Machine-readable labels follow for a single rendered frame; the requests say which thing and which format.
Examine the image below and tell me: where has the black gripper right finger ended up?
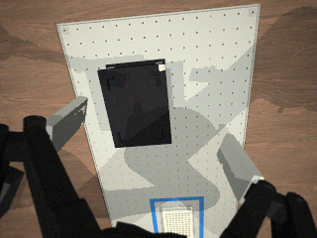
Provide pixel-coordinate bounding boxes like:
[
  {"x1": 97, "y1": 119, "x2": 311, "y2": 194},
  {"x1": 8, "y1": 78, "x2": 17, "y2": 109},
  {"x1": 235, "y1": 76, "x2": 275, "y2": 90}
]
[{"x1": 216, "y1": 133, "x2": 317, "y2": 238}]

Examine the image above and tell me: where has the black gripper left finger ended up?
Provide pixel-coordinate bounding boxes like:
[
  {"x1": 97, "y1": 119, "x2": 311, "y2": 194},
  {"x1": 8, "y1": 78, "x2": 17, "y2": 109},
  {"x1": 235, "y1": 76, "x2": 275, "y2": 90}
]
[{"x1": 0, "y1": 95, "x2": 105, "y2": 238}]

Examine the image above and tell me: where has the blue tape rectangle outline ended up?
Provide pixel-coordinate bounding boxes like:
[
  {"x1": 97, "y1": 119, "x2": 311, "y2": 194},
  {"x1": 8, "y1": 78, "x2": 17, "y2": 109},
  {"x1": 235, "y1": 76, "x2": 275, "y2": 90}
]
[{"x1": 150, "y1": 196, "x2": 204, "y2": 238}]

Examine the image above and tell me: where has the white well plate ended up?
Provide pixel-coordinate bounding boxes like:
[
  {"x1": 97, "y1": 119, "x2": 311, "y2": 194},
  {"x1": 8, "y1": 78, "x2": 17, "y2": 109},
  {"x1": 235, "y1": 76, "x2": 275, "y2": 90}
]
[{"x1": 162, "y1": 205, "x2": 193, "y2": 238}]

